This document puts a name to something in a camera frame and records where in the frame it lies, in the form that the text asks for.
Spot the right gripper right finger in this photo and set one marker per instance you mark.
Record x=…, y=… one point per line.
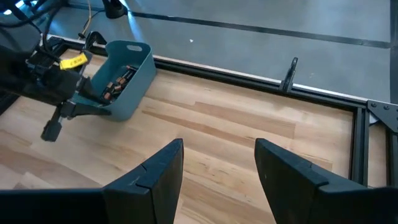
x=298, y=199

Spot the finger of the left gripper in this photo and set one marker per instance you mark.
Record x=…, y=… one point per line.
x=90, y=88
x=88, y=109

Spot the dull teal plastic bin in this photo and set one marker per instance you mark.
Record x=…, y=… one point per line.
x=136, y=90

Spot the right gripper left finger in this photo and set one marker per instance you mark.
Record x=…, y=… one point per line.
x=149, y=196

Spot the yellow tape tag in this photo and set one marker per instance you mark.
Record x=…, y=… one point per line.
x=73, y=61

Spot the black pedestal stand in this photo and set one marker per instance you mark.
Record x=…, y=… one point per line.
x=114, y=9

